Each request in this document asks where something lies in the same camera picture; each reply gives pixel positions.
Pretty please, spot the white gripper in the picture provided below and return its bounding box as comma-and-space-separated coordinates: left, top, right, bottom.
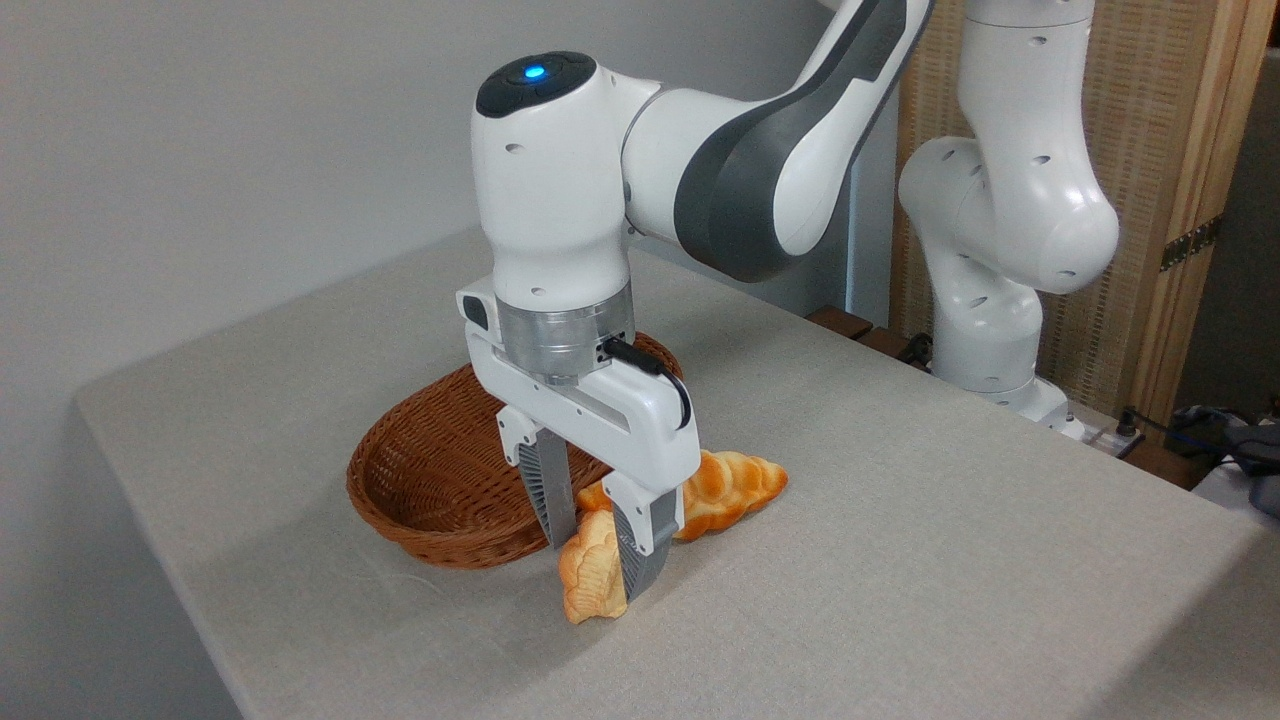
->
466, 333, 703, 603

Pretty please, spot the small shell-shaped bread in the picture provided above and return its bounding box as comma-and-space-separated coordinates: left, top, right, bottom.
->
558, 510, 631, 626

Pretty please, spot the long braided bread loaf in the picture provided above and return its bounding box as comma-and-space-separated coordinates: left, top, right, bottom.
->
577, 449, 790, 542

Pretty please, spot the brown wicker oval basket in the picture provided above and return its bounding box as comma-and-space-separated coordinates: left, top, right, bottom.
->
346, 333, 685, 571

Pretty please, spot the grey tablecloth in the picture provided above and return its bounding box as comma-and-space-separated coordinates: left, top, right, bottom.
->
75, 225, 1280, 720

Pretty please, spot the brown wooden block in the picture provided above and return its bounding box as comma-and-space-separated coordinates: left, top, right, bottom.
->
808, 308, 874, 341

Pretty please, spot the white power strip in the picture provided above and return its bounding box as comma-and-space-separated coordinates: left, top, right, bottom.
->
1085, 415, 1146, 459

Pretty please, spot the dark metal screen hinge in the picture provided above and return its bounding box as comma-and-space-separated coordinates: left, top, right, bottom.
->
1160, 215, 1223, 273

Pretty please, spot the dark grey bag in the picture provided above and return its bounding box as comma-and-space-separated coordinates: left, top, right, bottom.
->
1175, 405, 1280, 516

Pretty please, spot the wooden woven folding screen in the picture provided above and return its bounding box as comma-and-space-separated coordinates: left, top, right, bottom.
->
890, 0, 1280, 421

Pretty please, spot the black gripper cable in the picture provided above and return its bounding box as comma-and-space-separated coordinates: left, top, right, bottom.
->
603, 337, 694, 431

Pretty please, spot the white vertical wall trim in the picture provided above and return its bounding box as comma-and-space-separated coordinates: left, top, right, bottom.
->
845, 90, 901, 326

